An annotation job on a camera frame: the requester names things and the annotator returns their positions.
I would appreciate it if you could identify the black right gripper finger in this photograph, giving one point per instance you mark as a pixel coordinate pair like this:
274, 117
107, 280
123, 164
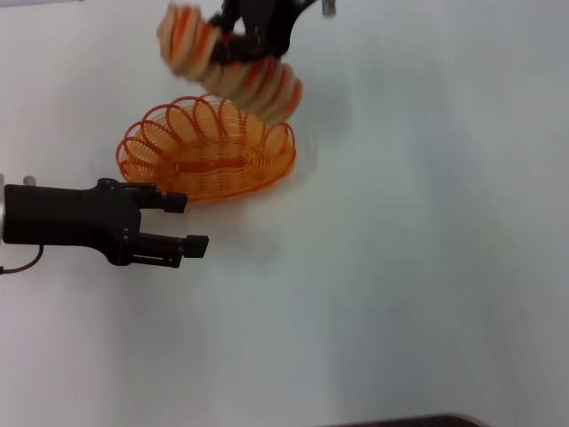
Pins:
240, 50
226, 23

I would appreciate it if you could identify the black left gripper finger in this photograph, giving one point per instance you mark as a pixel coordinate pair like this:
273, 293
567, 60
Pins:
169, 249
171, 203

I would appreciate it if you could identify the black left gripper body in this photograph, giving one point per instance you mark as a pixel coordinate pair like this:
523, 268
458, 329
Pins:
66, 215

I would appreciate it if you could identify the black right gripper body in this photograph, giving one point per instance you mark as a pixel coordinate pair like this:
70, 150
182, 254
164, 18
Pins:
271, 22

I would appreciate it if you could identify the long striped bread loaf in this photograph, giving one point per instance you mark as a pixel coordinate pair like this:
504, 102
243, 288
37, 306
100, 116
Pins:
275, 89

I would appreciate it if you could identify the orange woven plastic basket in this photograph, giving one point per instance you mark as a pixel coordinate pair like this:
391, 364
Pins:
213, 166

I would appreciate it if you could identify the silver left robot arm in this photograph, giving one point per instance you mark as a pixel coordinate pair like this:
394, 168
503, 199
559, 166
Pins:
2, 209

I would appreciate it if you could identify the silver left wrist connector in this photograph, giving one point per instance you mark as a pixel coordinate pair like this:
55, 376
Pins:
29, 180

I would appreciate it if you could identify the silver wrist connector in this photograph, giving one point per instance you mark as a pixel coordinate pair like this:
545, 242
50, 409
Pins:
29, 180
329, 8

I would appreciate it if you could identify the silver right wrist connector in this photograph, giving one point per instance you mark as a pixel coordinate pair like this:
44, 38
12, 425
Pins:
329, 8

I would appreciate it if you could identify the dark robot torso edge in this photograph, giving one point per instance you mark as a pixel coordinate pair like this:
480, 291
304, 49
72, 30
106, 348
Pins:
400, 422

